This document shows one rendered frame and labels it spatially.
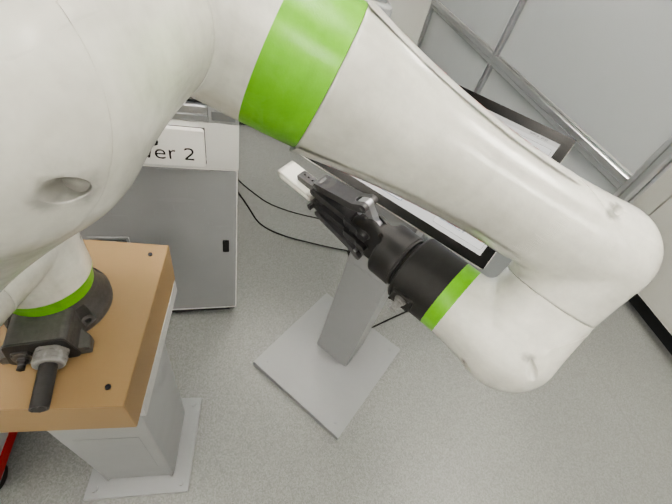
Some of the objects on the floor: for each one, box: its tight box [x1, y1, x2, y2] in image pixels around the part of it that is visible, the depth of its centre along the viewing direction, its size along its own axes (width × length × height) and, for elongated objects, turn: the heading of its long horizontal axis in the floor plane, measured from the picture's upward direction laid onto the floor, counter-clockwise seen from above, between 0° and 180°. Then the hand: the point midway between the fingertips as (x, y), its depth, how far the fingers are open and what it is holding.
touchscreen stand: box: [253, 204, 423, 440], centre depth 120 cm, size 50×45×102 cm
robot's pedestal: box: [48, 281, 202, 501], centre depth 94 cm, size 30×30×76 cm
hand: (300, 180), depth 52 cm, fingers closed
